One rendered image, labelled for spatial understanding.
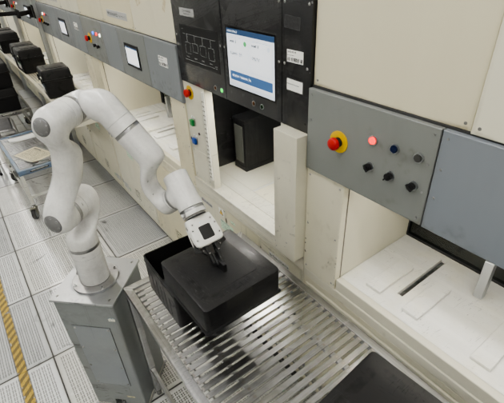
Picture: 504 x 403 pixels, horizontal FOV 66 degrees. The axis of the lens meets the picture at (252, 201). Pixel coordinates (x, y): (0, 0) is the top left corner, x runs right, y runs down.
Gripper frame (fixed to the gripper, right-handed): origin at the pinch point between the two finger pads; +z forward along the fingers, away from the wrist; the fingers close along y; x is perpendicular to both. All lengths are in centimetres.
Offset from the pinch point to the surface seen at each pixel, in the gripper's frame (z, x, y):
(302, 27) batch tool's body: -48, -43, 39
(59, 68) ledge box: -221, 225, 35
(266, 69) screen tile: -49, -20, 39
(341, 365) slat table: 50, -5, 20
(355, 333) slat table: 46, -1, 34
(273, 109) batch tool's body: -37, -13, 39
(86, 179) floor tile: -132, 286, 25
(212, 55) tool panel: -73, 5, 40
